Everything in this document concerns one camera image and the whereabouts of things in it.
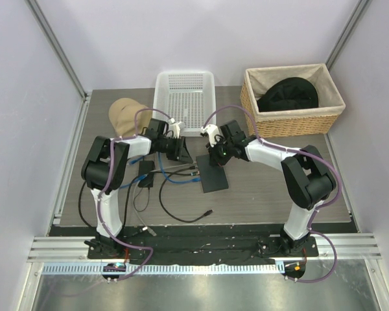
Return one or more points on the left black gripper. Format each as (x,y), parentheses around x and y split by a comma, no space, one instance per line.
(179,151)

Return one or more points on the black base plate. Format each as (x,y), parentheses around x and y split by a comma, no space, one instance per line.
(208,244)

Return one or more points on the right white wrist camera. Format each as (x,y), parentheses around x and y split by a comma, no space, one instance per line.
(211,131)

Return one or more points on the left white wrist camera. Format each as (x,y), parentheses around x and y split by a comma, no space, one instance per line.
(175,127)

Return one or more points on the white plastic basket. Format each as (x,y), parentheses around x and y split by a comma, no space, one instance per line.
(186,96)

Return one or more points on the beige cap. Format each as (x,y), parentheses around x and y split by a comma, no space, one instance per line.
(128,117)

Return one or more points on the black power adapter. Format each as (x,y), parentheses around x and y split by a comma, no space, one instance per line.
(145,171)

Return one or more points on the black network switch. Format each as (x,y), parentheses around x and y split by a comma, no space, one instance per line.
(212,178)

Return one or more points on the aluminium rail frame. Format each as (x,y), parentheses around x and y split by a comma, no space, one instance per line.
(69,256)

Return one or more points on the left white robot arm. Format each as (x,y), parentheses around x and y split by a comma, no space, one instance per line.
(104,169)

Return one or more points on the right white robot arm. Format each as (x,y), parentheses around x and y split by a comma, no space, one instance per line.
(308,179)

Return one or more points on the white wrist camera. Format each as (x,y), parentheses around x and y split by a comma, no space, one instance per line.
(211,131)
(175,127)

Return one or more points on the black cap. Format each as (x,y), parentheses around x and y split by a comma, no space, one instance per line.
(289,94)

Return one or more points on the wicker basket with liner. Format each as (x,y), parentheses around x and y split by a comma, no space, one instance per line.
(257,81)

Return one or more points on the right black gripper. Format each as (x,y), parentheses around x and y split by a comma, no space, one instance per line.
(215,159)

